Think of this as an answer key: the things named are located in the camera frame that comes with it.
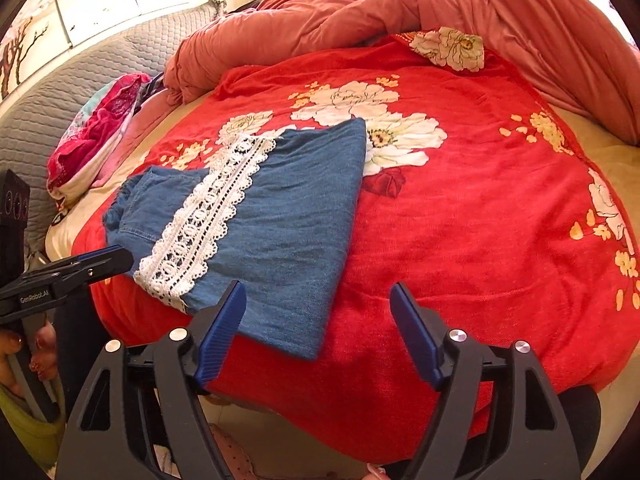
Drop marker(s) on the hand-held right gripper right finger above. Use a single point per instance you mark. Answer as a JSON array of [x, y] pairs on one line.
[[415, 335]]

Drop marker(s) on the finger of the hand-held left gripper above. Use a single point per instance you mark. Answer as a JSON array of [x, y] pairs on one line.
[[95, 265]]

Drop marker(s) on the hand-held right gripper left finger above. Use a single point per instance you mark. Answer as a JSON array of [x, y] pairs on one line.
[[222, 335]]

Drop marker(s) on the blue denim pants lace trim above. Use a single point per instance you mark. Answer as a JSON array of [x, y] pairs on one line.
[[300, 220]]

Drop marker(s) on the person's left hand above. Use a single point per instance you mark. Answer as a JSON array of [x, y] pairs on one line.
[[45, 345]]

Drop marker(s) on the person's right hand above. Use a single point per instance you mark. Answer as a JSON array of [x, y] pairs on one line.
[[376, 470]]

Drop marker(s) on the red floral blanket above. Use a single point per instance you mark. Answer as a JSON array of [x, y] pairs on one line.
[[475, 240]]

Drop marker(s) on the pink dotted clothing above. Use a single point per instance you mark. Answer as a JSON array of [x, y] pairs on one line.
[[235, 455]]

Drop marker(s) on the pink floral clothes pile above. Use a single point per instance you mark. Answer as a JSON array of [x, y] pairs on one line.
[[100, 130]]

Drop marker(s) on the light pink cloth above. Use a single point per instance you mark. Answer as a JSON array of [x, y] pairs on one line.
[[145, 120]]

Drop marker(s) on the grey quilted headboard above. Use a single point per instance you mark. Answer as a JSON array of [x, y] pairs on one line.
[[75, 80]]

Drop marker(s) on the cream floral cloth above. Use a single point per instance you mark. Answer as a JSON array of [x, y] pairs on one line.
[[450, 47]]

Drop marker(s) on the salmon quilt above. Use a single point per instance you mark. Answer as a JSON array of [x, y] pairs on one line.
[[325, 15]]

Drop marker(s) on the branch print wall panel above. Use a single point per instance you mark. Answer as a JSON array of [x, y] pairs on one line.
[[100, 0]]

